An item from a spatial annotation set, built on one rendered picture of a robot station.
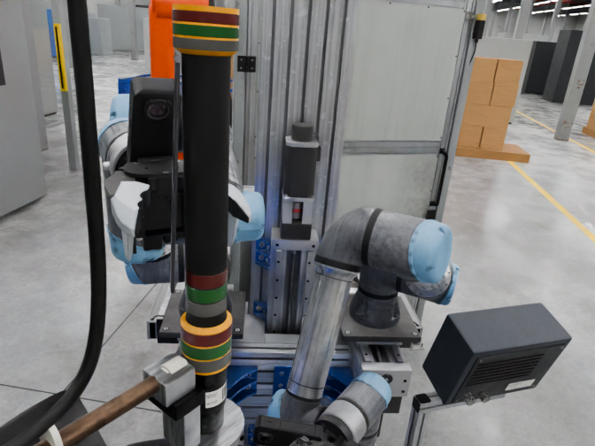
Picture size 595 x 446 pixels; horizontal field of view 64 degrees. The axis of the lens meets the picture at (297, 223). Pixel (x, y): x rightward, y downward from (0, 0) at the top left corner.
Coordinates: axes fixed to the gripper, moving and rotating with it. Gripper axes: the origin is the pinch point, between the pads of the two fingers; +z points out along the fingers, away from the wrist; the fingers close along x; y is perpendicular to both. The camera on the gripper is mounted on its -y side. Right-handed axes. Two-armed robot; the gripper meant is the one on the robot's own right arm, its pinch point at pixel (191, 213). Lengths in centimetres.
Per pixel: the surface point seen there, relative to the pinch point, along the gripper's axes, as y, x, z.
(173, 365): 11.1, 2.8, 4.3
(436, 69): -1, -164, -150
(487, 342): 43, -67, -17
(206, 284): 4.4, 0.0, 4.1
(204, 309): 6.6, 0.2, 4.1
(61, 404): 9.0, 10.9, 8.1
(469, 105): 82, -618, -543
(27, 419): 23.6, 14.8, -8.1
